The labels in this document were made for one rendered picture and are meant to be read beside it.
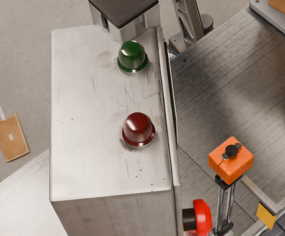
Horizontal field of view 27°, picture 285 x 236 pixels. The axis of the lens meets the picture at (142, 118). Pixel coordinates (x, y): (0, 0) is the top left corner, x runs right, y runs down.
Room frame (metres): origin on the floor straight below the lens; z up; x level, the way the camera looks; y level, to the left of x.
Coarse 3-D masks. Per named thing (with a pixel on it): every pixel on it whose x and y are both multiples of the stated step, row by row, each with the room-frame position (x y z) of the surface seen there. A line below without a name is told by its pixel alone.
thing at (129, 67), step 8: (120, 48) 0.30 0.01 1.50; (128, 48) 0.30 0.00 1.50; (136, 48) 0.30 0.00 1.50; (120, 56) 0.30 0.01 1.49; (128, 56) 0.29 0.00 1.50; (136, 56) 0.29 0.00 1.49; (144, 56) 0.30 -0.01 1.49; (120, 64) 0.30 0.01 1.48; (128, 64) 0.29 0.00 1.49; (136, 64) 0.29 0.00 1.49; (144, 64) 0.29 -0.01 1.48; (128, 72) 0.29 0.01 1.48; (136, 72) 0.29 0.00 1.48
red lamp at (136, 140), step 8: (136, 112) 0.24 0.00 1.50; (128, 120) 0.23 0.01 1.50; (136, 120) 0.23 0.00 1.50; (144, 120) 0.23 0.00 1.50; (128, 128) 0.23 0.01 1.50; (136, 128) 0.22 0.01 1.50; (144, 128) 0.22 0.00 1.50; (152, 128) 0.23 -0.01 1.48; (128, 136) 0.22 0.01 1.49; (136, 136) 0.22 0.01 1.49; (144, 136) 0.22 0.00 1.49; (152, 136) 0.22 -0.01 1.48; (128, 144) 0.22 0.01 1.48; (136, 144) 0.22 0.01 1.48; (144, 144) 0.22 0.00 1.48
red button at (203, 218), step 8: (200, 200) 0.23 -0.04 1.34; (192, 208) 0.22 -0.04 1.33; (200, 208) 0.22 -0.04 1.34; (208, 208) 0.22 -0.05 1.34; (184, 216) 0.21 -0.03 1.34; (192, 216) 0.21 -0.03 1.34; (200, 216) 0.21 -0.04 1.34; (208, 216) 0.21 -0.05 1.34; (184, 224) 0.21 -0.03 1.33; (192, 224) 0.21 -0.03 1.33; (200, 224) 0.20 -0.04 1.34; (208, 224) 0.20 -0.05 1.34; (200, 232) 0.20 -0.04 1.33; (208, 232) 0.20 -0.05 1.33
